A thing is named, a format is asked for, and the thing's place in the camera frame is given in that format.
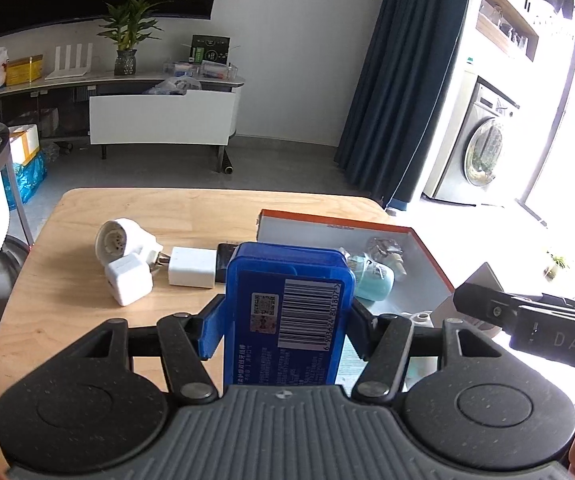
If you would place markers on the dark blue curtain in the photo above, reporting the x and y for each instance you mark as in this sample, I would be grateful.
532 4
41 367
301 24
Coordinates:
402 70

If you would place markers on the black power adapter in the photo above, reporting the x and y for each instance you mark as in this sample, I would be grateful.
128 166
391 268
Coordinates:
225 260

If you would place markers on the clear bottle beige cap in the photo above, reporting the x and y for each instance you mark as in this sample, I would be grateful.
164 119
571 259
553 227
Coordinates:
385 247

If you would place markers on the dark box green print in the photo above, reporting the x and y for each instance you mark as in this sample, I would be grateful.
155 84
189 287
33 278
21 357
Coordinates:
210 50

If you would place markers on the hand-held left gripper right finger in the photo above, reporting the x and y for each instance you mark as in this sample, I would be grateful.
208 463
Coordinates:
362 330

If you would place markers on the white yellow cardboard box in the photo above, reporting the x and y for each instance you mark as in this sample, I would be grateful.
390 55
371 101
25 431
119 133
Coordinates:
23 142

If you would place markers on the wooden wall shelf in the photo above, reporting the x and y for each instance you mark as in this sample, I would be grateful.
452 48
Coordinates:
507 25

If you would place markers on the white router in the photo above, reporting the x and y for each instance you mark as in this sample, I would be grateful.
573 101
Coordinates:
70 67

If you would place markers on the potted bamboo plant dark vase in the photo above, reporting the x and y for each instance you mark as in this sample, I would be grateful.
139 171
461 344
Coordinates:
126 62

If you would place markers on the white cabinet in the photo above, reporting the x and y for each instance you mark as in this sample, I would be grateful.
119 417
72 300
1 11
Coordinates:
162 120

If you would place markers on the clear plastic boxes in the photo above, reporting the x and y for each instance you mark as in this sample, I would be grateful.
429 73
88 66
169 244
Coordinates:
202 70

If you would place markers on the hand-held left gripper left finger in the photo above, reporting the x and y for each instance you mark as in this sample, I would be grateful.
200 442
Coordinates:
212 325

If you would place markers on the tv stand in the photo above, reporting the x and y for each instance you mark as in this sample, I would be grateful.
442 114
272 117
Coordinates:
67 85

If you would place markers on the blue plastic box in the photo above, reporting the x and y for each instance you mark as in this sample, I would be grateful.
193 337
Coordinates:
287 270

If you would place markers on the white rectangular power adapter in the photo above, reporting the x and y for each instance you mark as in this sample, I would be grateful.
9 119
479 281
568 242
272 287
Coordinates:
192 267

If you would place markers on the white cube charger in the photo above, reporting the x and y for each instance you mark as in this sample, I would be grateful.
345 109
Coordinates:
127 280

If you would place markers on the blue plastic bag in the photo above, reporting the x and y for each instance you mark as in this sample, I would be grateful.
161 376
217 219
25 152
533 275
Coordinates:
27 180

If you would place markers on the crumpled plastic bag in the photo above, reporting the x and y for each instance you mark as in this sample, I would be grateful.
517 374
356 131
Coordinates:
172 86

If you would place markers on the teal cardboard box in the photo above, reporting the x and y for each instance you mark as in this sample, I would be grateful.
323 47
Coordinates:
420 372

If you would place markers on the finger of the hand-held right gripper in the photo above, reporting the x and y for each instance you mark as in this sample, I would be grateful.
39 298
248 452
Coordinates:
482 305

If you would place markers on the washing machine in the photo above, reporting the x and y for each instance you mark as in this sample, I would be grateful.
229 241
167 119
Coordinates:
482 150

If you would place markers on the black roll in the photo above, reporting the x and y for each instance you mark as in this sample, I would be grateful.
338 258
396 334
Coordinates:
227 160

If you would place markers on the orange cardboard box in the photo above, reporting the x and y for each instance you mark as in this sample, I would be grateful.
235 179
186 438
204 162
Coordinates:
317 235

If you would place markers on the toothpick jar light blue lid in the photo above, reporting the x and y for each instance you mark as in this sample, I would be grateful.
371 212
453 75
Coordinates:
372 285

